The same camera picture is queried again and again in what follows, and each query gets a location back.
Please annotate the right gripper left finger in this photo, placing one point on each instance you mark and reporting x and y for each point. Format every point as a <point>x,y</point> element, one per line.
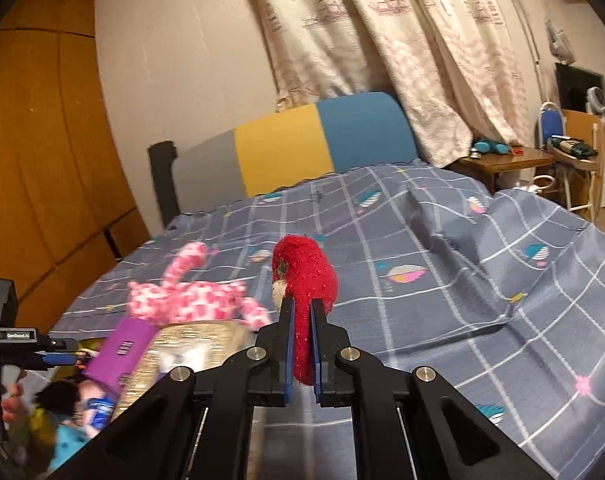
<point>278,340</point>

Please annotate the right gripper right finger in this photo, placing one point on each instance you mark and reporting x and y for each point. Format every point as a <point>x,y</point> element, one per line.
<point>332,385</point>

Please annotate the red plush toy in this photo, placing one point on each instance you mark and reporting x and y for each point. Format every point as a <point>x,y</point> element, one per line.
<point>301,270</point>

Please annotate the pink spotted plush giraffe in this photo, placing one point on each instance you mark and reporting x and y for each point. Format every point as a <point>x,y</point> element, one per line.
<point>174,301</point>

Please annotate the black haired doll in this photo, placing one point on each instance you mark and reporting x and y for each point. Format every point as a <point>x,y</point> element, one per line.
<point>59,398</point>

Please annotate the blue plush toy pink hat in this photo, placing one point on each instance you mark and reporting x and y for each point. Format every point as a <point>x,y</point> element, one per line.
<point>90,416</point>

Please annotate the person's left hand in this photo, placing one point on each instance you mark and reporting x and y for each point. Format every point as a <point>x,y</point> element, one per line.
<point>12,406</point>

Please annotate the ornate silver tissue box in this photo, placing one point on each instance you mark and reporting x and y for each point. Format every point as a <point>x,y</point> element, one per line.
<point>198,346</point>

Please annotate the purple cardboard box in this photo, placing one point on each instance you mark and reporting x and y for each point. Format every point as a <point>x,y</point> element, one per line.
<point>120,352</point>

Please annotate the wooden wardrobe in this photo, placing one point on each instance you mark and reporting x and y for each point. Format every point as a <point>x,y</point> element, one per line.
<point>67,213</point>

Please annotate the grey yellow blue headboard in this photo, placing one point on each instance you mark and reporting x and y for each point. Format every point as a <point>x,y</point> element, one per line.
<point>284,149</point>

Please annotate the blue checked bed sheet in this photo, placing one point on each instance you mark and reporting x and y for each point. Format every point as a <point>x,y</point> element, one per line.
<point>502,294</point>

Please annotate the wooden bedside table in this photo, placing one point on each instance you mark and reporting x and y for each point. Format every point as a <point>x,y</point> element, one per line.
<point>488,167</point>

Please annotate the blue white chair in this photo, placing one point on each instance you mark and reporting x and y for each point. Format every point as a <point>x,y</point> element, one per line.
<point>550,123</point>

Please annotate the white patterned curtain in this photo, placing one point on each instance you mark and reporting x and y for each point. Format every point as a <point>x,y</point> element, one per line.
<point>449,62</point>

